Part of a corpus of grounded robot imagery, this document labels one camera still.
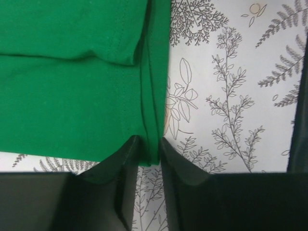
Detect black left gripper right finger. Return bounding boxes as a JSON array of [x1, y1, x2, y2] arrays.
[[159, 139, 308, 231]]

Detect floral patterned table cloth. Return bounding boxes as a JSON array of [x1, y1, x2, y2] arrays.
[[0, 0, 308, 231]]

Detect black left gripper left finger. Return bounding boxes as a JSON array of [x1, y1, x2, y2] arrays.
[[0, 136, 140, 231]]

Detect green t shirt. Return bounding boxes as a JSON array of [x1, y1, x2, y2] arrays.
[[0, 0, 171, 166]]

